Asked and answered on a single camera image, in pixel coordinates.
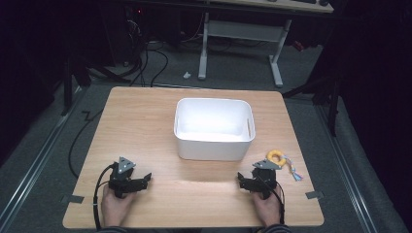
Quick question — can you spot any person's left hand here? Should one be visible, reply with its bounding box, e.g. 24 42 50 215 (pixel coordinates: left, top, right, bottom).
100 184 138 228

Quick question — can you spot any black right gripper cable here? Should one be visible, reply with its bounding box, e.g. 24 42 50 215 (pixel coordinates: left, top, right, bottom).
258 176 287 226

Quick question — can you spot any bundle of black cables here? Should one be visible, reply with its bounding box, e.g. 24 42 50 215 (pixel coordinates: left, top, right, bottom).
124 8 170 88

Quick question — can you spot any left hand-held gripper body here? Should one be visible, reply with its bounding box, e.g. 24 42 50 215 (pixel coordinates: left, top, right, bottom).
108 156 146 199

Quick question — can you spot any yellow ring rope toy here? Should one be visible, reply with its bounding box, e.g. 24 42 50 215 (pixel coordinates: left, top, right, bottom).
265 149 304 183

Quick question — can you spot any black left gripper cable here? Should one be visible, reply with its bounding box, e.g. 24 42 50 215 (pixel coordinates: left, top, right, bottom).
92 162 117 231

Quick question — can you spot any metal floor rail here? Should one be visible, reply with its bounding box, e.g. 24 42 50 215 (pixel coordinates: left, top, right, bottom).
314 103 381 233
0 86 86 229

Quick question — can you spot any black floor cable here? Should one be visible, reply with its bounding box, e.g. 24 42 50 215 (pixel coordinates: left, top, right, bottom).
67 109 105 180

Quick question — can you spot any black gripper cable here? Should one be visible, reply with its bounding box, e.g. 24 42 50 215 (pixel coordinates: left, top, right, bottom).
92 162 117 231
258 176 287 226

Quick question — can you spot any grey tape piece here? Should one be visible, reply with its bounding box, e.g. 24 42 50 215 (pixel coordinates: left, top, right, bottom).
60 193 85 205
304 190 326 200

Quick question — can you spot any white plastic bin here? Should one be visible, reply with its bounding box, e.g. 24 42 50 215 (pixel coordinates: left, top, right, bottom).
173 97 257 162

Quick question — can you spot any person's right hand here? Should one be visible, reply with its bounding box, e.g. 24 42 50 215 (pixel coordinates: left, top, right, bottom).
252 186 284 227

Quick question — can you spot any black metal stand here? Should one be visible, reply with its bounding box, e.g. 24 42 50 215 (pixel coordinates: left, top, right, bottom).
59 51 132 117
281 61 343 138

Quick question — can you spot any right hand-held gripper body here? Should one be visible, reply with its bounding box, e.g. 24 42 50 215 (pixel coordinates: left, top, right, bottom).
246 158 283 201

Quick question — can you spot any white-legged wooden desk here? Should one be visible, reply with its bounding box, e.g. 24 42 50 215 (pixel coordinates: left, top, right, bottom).
181 0 335 89

